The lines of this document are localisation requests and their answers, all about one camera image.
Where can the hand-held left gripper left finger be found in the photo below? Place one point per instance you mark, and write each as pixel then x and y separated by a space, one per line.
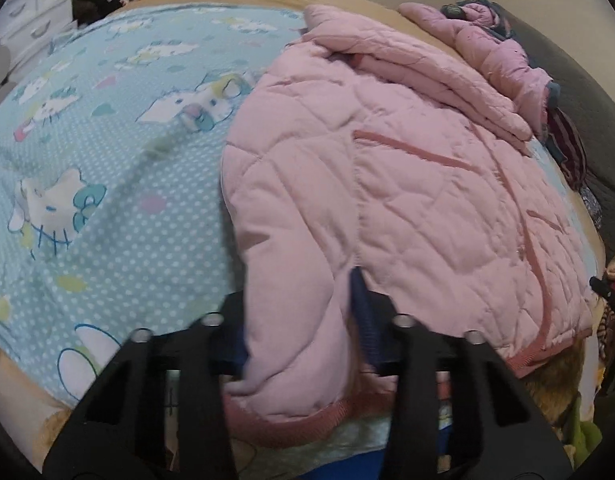
pixel 232 350

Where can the pile of pink clothes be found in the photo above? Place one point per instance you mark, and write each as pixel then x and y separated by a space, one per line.
pixel 502 55

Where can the dark floral cloth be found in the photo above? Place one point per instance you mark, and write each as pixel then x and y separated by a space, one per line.
pixel 591 207

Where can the dark striped cloth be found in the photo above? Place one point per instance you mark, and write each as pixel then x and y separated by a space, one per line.
pixel 567 145

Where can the blue cartoon printed blanket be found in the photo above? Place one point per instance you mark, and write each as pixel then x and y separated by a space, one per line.
pixel 112 185

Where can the pink quilted jacket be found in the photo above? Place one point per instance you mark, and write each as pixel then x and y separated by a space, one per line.
pixel 387 185

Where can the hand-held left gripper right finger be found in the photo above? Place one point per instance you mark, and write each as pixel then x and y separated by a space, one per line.
pixel 370 330

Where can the grey quilted headboard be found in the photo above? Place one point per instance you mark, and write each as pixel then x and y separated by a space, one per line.
pixel 597 125

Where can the white drawer chest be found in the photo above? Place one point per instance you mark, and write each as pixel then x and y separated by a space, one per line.
pixel 32 15

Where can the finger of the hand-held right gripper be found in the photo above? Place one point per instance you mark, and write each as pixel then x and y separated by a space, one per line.
pixel 612 294

